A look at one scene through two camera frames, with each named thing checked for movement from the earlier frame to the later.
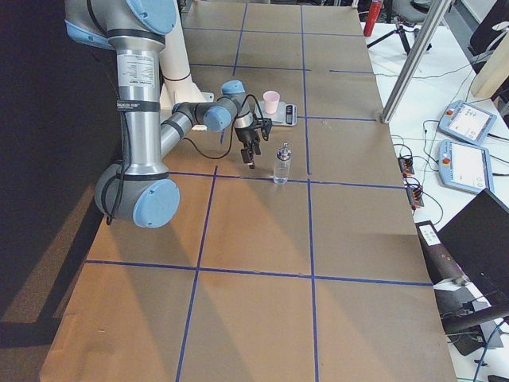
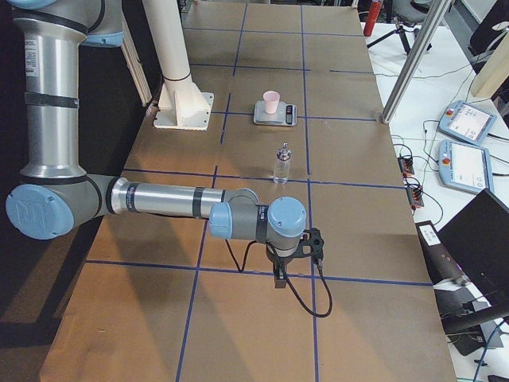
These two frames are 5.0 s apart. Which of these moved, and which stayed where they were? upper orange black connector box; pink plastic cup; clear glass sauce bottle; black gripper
Moved: black gripper
Stayed: upper orange black connector box; pink plastic cup; clear glass sauce bottle
